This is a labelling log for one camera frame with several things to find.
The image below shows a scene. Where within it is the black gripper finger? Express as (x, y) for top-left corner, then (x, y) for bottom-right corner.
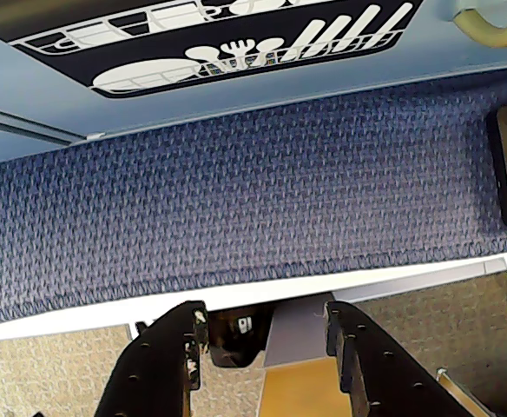
(324, 301), (468, 417)
(94, 299), (212, 417)

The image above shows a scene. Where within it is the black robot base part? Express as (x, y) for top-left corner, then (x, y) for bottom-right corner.
(208, 306), (274, 369)

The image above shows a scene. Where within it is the cream toy kitchen door handle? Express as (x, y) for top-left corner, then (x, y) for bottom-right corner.
(451, 0), (507, 49)

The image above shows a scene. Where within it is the blue woven rug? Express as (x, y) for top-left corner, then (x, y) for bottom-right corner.
(0, 80), (507, 332)

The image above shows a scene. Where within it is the yellow wooden plank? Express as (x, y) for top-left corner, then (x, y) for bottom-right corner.
(256, 354), (342, 417)

